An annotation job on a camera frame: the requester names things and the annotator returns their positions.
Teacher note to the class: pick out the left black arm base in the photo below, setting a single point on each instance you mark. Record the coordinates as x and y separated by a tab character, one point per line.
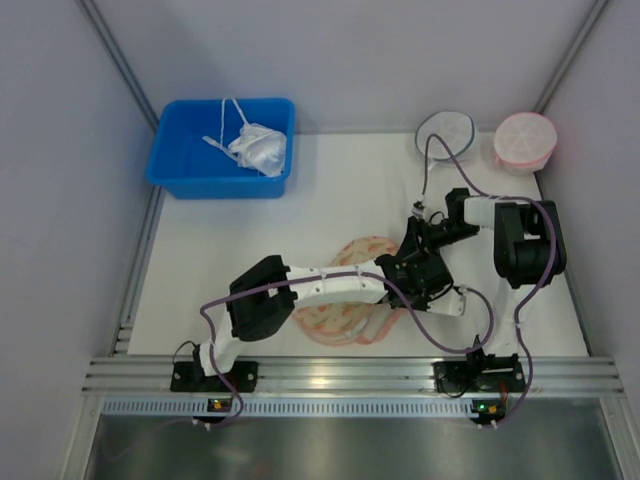
188	377

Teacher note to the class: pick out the blue plastic bin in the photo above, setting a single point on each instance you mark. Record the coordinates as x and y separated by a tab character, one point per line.
191	154

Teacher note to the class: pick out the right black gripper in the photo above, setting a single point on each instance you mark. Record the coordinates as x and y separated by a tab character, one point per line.
435	232

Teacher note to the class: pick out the pink-trimmed round mesh bag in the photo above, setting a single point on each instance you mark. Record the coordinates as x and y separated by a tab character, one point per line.
524	142

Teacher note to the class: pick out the white bra in bin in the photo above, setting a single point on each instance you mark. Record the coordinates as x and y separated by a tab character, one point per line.
257	147

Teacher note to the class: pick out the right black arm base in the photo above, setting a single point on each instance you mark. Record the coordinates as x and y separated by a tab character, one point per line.
499	375

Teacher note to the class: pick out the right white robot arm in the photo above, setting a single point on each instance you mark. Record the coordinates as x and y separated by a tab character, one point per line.
528	251

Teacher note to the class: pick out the blue-trimmed round mesh bag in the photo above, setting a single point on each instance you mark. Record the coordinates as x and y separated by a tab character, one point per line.
458	130

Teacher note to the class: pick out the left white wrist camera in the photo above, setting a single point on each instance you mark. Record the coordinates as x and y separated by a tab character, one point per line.
452	304

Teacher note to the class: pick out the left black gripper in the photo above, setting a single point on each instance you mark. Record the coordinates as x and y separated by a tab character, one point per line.
420	277

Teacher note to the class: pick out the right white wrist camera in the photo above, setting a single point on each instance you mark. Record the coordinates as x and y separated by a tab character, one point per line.
419	210

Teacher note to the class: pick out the slotted grey cable duct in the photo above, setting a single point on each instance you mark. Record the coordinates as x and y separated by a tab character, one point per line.
303	407

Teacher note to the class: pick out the pink floral laundry bag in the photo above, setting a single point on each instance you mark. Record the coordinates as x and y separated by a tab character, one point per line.
348	323

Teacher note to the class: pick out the aluminium mounting rail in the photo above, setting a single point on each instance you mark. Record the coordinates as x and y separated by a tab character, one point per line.
561	377

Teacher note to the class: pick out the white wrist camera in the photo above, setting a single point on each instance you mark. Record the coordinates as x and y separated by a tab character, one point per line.
452	304
419	210

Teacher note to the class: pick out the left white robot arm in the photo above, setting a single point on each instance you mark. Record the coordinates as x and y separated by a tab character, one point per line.
263	298

